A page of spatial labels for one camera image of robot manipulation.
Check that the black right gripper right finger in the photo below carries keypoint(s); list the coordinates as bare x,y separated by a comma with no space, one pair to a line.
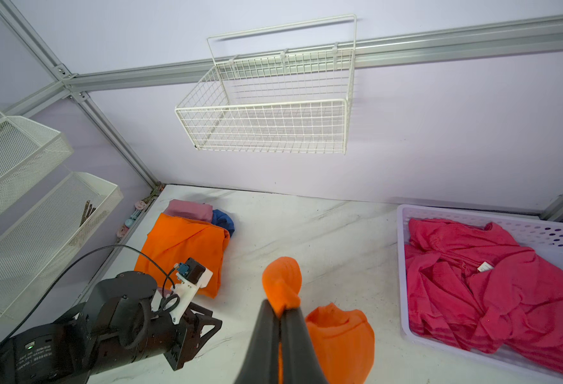
299,361

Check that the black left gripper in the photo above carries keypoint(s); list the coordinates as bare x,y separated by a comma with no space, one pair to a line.
197,326

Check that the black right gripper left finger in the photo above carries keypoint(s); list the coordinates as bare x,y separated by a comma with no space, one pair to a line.
261,362

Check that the orange t-shirt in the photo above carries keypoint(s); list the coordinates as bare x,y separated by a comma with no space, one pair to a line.
174,240
343,341

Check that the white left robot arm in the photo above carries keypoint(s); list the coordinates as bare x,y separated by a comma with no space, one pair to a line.
115,327

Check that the folded orange t-shirt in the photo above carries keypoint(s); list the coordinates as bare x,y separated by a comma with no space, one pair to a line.
174,240

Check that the folded blue t-shirt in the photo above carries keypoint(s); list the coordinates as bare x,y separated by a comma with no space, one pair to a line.
223,220

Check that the folded mauve t-shirt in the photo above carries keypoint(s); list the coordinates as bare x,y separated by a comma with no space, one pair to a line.
189,210

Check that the wooden clothespins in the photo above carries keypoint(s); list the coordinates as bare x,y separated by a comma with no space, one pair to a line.
88,211

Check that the pink t-shirt in basket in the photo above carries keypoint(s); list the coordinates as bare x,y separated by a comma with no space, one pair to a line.
477,289

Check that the white mesh lower shelf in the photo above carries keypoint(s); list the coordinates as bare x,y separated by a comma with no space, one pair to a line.
38,247

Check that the white mesh shelf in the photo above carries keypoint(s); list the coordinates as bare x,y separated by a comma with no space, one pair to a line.
29,151
38,247

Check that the white mesh upper shelf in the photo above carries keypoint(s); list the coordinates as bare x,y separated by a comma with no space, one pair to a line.
29,151

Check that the lilac perforated plastic basket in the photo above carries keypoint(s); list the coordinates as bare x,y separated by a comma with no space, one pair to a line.
545,237

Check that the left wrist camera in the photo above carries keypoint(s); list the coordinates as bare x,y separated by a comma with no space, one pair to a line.
192,277

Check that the white wire wall basket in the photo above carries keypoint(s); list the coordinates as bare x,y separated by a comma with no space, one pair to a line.
292,101

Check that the aluminium frame profile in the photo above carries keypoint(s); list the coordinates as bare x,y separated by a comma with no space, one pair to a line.
456,102

